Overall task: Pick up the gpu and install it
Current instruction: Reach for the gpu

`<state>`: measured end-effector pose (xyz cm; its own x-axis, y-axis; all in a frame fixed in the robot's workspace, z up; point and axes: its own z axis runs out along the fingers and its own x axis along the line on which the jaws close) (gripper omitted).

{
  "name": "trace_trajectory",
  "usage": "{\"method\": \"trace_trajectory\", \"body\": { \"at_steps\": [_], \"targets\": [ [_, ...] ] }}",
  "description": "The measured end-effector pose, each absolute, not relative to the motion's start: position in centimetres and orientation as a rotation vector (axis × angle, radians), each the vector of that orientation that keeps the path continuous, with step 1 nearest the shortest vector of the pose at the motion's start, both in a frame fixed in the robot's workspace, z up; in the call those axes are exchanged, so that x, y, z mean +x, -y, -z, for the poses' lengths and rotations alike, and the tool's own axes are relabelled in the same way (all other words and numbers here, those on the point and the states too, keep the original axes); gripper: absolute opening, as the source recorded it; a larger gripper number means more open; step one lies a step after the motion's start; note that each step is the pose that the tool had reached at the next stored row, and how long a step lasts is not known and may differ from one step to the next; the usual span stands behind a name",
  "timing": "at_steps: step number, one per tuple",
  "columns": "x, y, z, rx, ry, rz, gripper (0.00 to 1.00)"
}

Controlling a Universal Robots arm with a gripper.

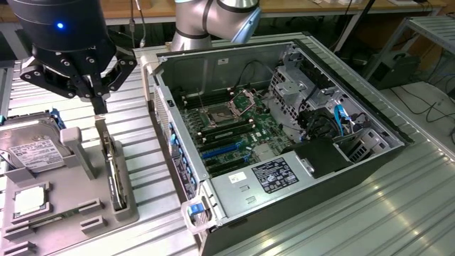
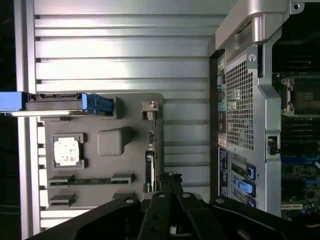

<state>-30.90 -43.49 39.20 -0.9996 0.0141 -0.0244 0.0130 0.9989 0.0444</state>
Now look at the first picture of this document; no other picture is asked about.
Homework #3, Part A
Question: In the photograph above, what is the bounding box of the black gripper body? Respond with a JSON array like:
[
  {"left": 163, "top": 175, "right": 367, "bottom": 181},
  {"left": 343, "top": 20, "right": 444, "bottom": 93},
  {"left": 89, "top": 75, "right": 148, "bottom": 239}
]
[{"left": 5, "top": 0, "right": 117, "bottom": 78}]

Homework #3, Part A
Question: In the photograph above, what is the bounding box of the graphics card with black fan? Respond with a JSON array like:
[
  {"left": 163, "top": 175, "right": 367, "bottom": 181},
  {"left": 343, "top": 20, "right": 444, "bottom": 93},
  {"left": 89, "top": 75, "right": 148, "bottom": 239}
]
[{"left": 93, "top": 114, "right": 129, "bottom": 212}]

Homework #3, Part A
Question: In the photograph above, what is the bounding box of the black RAM slot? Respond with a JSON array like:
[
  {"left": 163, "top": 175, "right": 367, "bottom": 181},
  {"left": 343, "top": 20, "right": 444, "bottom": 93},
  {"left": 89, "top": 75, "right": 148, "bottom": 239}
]
[
  {"left": 181, "top": 91, "right": 231, "bottom": 103},
  {"left": 196, "top": 120, "right": 253, "bottom": 135},
  {"left": 184, "top": 96, "right": 232, "bottom": 110}
]

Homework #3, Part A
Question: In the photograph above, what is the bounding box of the hard disk with blue carrier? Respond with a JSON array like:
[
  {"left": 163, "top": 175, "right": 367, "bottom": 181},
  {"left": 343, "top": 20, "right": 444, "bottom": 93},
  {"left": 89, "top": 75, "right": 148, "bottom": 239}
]
[{"left": 0, "top": 107, "right": 72, "bottom": 173}]

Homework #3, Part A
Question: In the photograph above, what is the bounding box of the CPU socket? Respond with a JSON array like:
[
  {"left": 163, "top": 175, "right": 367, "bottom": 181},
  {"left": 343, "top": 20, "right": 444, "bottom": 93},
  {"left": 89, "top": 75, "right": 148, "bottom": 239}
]
[{"left": 204, "top": 105, "right": 237, "bottom": 126}]

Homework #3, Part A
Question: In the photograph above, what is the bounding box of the metal socket cover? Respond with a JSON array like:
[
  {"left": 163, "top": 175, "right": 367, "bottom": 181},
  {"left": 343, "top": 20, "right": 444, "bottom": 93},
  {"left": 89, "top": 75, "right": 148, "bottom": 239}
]
[{"left": 228, "top": 89, "right": 263, "bottom": 115}]

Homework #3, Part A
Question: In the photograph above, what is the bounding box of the blue expansion slot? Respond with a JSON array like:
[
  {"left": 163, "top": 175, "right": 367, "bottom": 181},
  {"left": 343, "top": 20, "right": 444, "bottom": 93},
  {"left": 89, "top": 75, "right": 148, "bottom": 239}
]
[{"left": 200, "top": 142, "right": 243, "bottom": 160}]

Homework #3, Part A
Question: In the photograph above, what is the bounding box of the grey parts rack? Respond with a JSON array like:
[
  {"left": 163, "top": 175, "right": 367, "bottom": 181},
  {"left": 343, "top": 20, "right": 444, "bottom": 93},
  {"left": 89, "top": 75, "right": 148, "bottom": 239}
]
[{"left": 0, "top": 126, "right": 140, "bottom": 256}]

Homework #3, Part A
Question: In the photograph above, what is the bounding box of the green motherboard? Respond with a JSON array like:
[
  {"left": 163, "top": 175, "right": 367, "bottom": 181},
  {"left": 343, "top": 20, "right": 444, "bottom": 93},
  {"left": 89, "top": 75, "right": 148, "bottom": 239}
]
[{"left": 176, "top": 86, "right": 301, "bottom": 179}]

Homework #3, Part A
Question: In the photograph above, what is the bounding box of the black expansion slot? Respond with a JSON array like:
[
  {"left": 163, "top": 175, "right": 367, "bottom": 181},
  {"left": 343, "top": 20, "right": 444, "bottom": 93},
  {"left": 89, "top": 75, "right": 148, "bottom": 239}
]
[{"left": 205, "top": 156, "right": 248, "bottom": 171}]

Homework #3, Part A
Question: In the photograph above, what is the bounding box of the silver CPU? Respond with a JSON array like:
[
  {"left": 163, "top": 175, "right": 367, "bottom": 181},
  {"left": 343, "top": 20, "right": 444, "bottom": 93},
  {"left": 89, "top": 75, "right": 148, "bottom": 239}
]
[{"left": 13, "top": 187, "right": 49, "bottom": 214}]

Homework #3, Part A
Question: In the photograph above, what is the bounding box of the silver chipset heatsink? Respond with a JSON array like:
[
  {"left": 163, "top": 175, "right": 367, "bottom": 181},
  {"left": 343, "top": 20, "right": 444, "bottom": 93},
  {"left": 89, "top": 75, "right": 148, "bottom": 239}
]
[{"left": 252, "top": 145, "right": 277, "bottom": 158}]

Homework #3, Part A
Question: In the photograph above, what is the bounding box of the green RAM stick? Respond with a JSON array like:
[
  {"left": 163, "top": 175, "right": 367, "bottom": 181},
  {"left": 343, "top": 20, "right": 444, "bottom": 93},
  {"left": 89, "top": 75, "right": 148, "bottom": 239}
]
[{"left": 28, "top": 209, "right": 81, "bottom": 227}]

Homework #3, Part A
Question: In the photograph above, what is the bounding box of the grey power supply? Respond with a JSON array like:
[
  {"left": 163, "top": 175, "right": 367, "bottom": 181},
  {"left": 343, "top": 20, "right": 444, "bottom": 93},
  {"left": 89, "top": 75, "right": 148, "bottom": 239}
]
[{"left": 208, "top": 152, "right": 317, "bottom": 227}]

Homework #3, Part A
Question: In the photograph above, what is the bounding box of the wooden desk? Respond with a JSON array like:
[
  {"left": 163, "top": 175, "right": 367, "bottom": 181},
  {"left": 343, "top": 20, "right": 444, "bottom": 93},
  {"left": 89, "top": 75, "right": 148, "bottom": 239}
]
[{"left": 0, "top": 0, "right": 447, "bottom": 27}]

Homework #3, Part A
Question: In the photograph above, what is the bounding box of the black plastic shroud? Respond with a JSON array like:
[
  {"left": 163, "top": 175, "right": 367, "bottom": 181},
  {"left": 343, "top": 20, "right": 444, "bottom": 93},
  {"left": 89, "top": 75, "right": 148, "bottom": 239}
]
[{"left": 283, "top": 138, "right": 352, "bottom": 180}]

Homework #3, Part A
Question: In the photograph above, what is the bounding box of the silver disk bay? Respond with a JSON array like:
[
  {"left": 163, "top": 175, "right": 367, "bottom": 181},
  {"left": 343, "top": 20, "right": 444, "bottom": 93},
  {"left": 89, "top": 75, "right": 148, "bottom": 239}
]
[{"left": 333, "top": 127, "right": 392, "bottom": 164}]

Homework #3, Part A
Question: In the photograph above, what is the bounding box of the open black PC case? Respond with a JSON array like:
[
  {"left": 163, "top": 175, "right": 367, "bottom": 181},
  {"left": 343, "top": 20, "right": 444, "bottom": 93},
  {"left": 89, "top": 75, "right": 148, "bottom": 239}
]
[{"left": 139, "top": 31, "right": 416, "bottom": 256}]

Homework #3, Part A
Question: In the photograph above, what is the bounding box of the black box on floor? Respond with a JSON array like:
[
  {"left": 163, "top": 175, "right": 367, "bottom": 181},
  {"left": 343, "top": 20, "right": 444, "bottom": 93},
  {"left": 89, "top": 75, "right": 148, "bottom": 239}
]
[{"left": 369, "top": 52, "right": 420, "bottom": 90}]

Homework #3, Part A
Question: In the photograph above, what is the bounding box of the metal slat shelf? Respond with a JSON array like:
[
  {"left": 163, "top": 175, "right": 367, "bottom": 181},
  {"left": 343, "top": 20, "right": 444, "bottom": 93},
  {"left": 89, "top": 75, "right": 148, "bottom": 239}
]
[{"left": 364, "top": 14, "right": 455, "bottom": 83}]

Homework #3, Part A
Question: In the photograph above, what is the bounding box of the hanging cable with connector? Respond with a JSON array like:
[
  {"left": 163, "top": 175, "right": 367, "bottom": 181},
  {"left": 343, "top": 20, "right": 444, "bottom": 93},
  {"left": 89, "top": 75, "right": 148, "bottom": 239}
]
[{"left": 128, "top": 0, "right": 148, "bottom": 48}]

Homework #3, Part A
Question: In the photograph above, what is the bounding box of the black looped wire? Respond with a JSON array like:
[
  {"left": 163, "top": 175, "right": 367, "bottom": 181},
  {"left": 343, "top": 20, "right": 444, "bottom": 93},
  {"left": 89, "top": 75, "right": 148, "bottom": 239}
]
[{"left": 236, "top": 60, "right": 277, "bottom": 90}]

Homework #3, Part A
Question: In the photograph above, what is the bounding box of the black power wire bundle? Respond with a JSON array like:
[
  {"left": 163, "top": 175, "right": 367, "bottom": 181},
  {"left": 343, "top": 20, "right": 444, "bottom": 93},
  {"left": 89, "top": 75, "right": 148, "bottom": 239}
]
[{"left": 297, "top": 108, "right": 337, "bottom": 140}]

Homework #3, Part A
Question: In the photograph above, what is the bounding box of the blue data wire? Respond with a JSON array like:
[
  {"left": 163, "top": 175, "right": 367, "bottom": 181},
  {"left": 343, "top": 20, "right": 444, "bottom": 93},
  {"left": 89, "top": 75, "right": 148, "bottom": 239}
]
[{"left": 332, "top": 103, "right": 348, "bottom": 137}]

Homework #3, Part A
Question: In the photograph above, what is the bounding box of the thin black cable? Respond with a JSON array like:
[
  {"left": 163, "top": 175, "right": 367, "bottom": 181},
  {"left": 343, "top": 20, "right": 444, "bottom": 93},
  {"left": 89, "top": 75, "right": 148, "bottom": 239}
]
[{"left": 391, "top": 87, "right": 455, "bottom": 122}]

